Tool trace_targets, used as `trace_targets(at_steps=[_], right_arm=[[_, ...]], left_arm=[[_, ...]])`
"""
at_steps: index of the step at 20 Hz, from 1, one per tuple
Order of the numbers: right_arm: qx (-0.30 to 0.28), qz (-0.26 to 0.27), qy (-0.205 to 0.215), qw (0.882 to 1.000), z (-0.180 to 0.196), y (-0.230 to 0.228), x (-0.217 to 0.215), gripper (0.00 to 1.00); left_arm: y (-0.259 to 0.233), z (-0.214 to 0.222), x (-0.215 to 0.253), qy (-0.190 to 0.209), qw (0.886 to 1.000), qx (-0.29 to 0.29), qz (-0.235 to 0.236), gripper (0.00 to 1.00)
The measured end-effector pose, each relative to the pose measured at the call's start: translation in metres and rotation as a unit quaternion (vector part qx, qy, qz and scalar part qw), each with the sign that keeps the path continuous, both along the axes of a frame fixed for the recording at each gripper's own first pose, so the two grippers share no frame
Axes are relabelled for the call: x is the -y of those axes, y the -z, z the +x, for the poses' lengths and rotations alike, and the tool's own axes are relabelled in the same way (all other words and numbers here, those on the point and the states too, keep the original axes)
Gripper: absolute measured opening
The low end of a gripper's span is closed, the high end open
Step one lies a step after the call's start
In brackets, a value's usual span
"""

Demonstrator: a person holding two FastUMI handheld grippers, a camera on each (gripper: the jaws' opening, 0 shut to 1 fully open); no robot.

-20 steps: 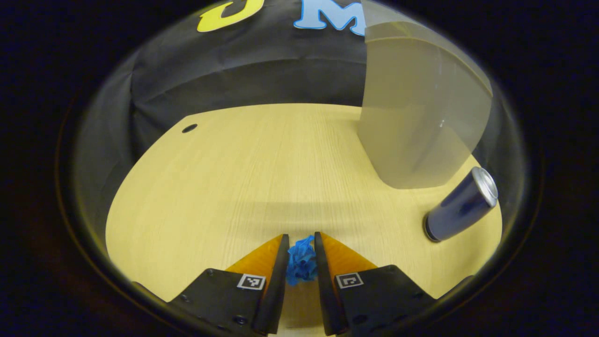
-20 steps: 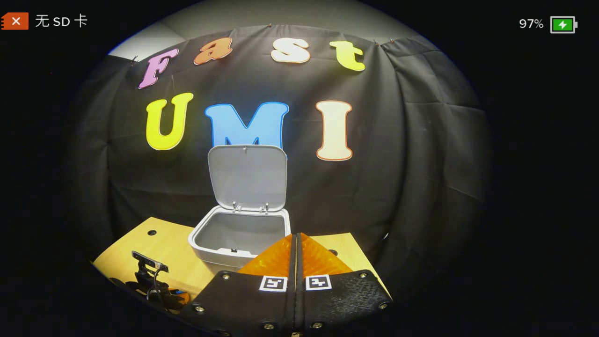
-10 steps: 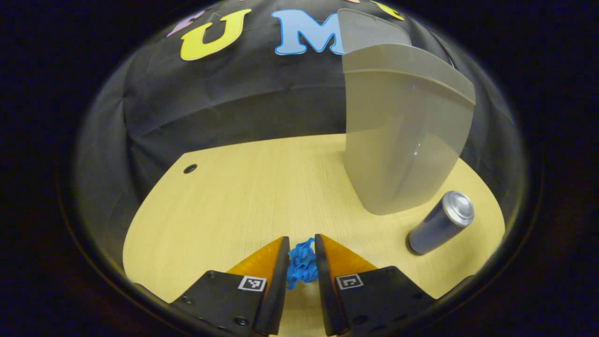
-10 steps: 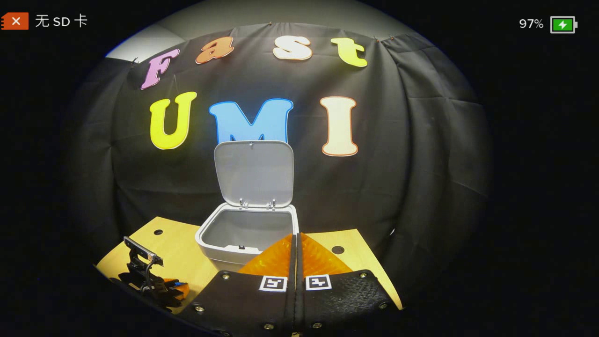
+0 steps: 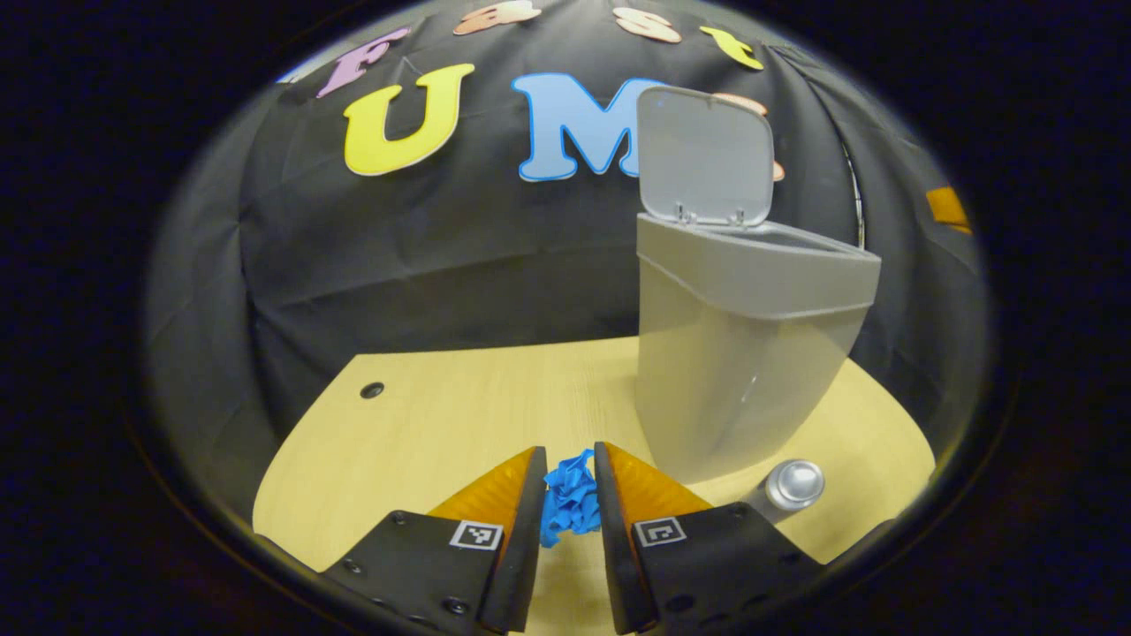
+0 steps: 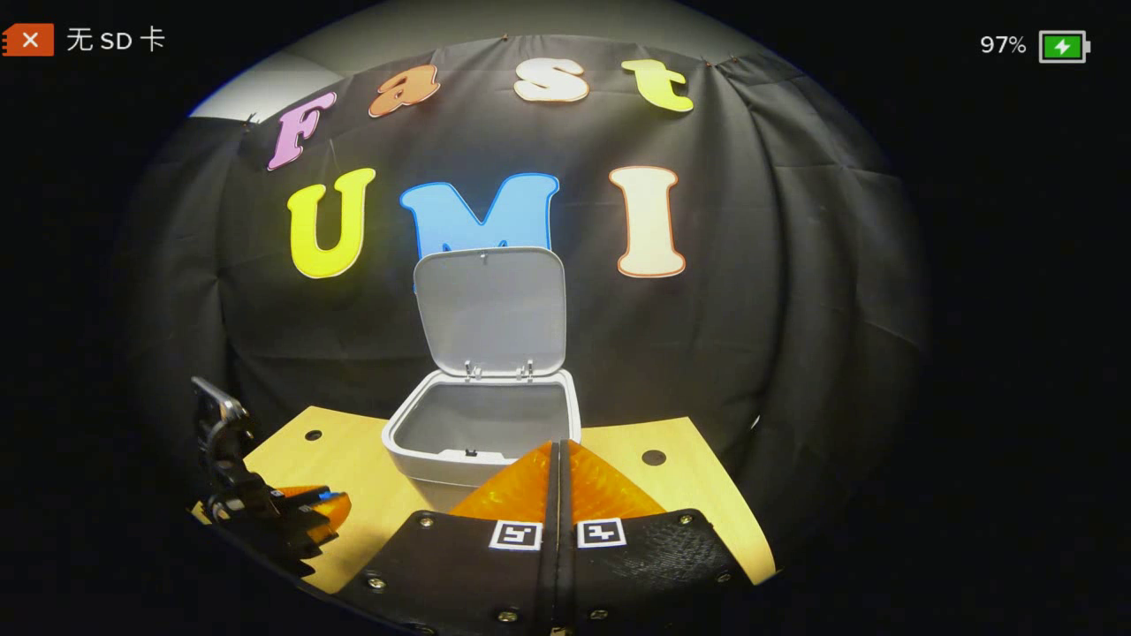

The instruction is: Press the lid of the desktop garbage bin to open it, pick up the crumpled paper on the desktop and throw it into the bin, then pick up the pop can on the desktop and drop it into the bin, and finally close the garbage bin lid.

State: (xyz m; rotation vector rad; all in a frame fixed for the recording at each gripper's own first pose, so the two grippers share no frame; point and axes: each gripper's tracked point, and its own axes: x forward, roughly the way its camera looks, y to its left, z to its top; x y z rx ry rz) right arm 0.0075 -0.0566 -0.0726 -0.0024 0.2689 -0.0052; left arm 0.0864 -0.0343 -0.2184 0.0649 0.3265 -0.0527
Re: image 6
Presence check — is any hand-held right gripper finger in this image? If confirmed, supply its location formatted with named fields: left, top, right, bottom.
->
left=558, top=439, right=756, bottom=636
left=340, top=439, right=559, bottom=636

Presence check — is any white desktop garbage bin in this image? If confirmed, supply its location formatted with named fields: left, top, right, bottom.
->
left=382, top=246, right=582, bottom=513

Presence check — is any black backdrop cloth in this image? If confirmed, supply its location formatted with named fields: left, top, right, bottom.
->
left=110, top=35, right=929, bottom=531

